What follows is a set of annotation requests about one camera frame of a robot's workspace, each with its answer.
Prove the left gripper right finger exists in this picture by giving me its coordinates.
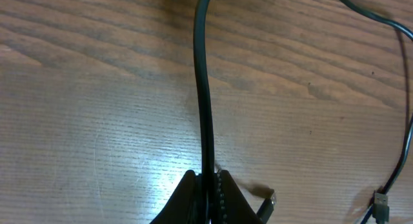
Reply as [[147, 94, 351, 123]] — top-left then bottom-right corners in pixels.
[[216, 170, 262, 224]]

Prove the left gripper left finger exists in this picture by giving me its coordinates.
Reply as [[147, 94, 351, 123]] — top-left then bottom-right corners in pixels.
[[150, 170, 196, 224]]

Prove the black thick cable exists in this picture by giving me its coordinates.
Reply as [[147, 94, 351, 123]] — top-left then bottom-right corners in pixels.
[[192, 0, 278, 224]]

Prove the black thin cable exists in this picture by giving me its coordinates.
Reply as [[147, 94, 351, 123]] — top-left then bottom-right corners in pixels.
[[328, 0, 413, 224]]

